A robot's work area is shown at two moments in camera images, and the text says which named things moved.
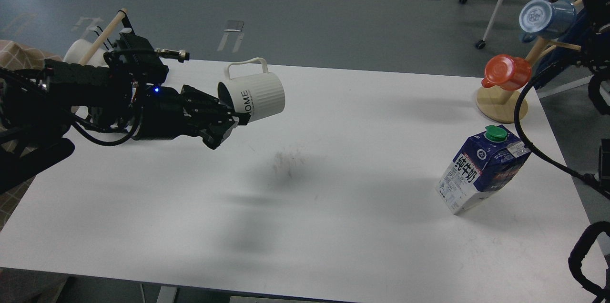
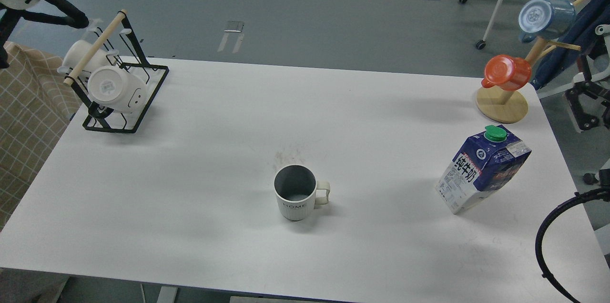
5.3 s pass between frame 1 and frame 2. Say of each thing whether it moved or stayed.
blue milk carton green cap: stayed
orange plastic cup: stayed
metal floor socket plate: stayed
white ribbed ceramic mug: moved
